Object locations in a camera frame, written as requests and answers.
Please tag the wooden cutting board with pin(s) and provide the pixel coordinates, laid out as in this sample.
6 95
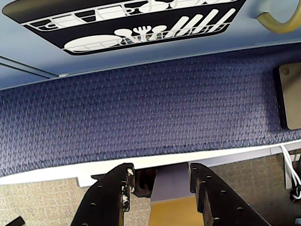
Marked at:
291 99

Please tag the small black object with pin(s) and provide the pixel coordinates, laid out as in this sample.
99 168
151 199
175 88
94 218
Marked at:
11 222

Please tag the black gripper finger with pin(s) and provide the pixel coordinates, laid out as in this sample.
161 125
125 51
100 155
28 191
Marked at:
103 202
223 207

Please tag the blue woven floor mat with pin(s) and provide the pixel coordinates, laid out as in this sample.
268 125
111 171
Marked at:
141 113

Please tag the dishwasher door with rack print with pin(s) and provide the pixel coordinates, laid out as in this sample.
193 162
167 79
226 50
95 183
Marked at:
117 23

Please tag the blue toy kitchen body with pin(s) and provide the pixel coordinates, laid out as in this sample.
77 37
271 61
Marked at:
23 80

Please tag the gray and yellow block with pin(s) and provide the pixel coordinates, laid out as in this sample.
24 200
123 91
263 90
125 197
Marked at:
170 183

